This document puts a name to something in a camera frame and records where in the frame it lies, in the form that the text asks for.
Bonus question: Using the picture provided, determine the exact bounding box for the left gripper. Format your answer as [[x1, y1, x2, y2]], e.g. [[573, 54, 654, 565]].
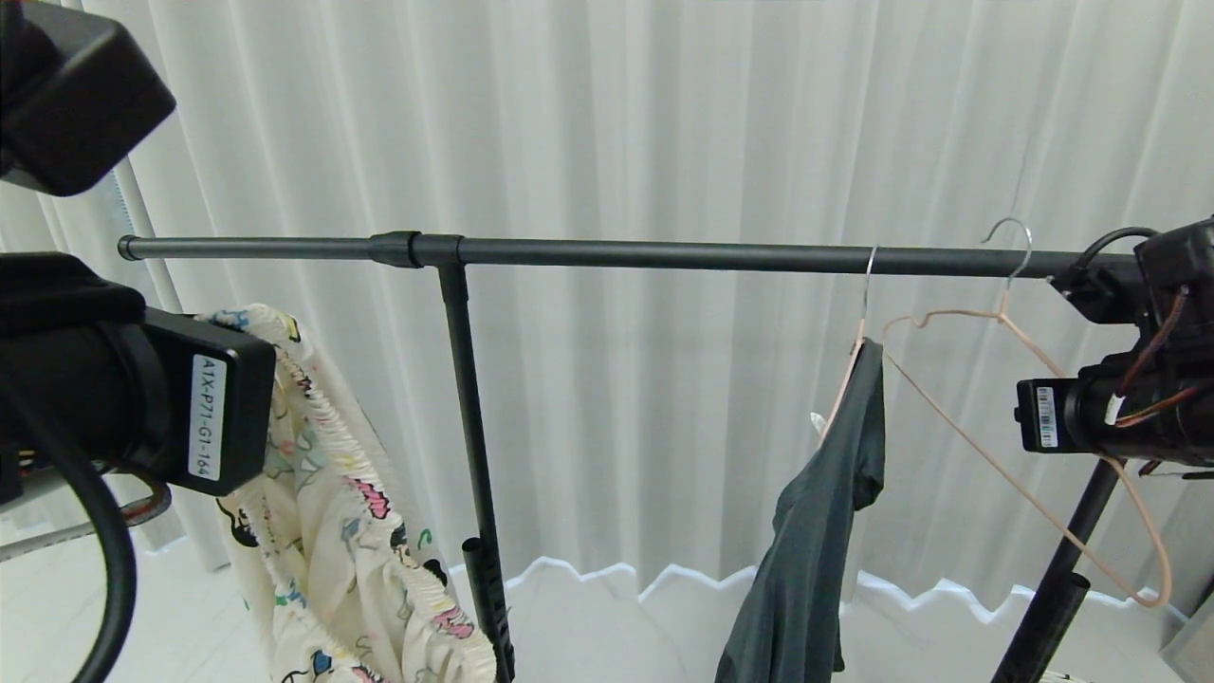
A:
[[0, 285, 277, 497]]

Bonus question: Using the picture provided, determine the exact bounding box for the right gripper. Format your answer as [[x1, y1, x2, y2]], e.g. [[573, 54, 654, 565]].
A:
[[1014, 353, 1214, 469]]

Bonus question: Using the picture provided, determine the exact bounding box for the pink clothes hanger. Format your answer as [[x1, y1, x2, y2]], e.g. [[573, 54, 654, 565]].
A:
[[880, 217, 1174, 609], [818, 244, 883, 447]]

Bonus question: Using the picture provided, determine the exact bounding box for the cream printed garment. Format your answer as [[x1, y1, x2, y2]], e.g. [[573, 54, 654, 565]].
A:
[[194, 304, 499, 683]]

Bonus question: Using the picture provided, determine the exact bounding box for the dark grey shirt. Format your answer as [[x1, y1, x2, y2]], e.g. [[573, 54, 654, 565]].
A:
[[715, 337, 888, 683]]

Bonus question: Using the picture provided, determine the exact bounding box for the black clothes rack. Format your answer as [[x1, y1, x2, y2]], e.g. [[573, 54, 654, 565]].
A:
[[118, 231, 1153, 683]]

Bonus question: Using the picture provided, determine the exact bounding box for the white curtain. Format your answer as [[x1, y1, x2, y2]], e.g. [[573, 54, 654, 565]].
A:
[[0, 0, 1214, 618]]

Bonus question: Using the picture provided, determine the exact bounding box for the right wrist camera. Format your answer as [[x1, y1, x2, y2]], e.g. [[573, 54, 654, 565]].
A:
[[1047, 254, 1149, 326]]

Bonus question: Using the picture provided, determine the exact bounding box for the black cable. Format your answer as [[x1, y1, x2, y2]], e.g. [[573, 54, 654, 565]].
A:
[[1075, 226, 1162, 273], [0, 375, 139, 683]]

